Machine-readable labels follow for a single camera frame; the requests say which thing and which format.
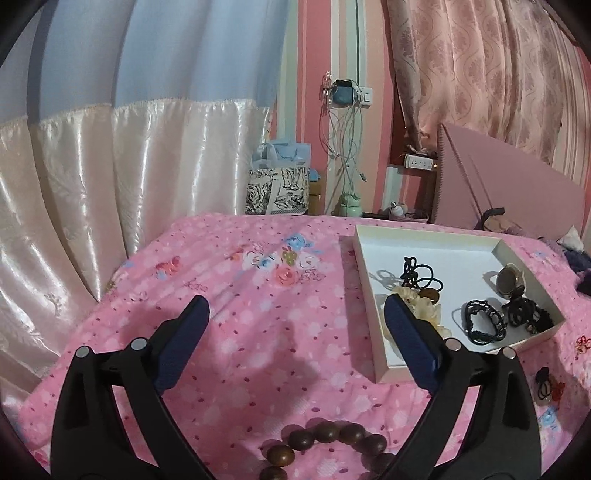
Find pink bed headboard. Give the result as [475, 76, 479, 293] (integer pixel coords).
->
[436, 122, 588, 241]

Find brown compact mirror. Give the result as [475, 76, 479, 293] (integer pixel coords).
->
[484, 263, 524, 302]

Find pink floral bedsheet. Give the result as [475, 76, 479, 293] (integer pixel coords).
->
[18, 212, 591, 480]

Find light blue gift bag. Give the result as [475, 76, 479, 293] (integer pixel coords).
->
[251, 140, 313, 171]

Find white power strip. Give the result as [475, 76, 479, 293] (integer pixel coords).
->
[403, 154, 438, 172]

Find black lace hair tie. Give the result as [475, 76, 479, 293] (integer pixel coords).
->
[505, 294, 556, 334]

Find hanging white charging cables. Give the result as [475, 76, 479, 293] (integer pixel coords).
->
[322, 102, 369, 209]

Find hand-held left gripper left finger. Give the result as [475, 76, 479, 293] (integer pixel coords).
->
[50, 294, 218, 480]

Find white satin curtain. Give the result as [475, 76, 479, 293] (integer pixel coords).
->
[0, 98, 274, 384]

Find cream flower hair scrunchie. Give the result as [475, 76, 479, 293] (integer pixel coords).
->
[392, 285, 452, 339]

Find black and white patterned bag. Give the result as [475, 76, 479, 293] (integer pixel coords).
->
[246, 166, 310, 216]

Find white wall socket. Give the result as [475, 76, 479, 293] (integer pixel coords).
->
[322, 80, 373, 110]

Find black braided bracelet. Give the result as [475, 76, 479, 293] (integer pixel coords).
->
[461, 299, 509, 345]

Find blue curtain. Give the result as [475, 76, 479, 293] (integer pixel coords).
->
[0, 0, 289, 125]

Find green bottle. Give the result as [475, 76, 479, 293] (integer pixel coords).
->
[339, 193, 363, 217]

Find blue charger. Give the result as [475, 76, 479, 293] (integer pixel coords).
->
[333, 80, 355, 106]

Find brown wooden bead bracelet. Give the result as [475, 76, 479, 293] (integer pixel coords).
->
[258, 417, 396, 480]

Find black cord brown pendant necklace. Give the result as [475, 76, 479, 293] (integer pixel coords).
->
[400, 256, 445, 303]

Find pink patterned curtain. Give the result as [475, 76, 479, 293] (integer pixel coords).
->
[387, 0, 591, 185]

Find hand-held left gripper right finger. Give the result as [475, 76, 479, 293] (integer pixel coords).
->
[383, 293, 542, 480]

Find white shallow tray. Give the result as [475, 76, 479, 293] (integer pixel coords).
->
[353, 224, 567, 385]

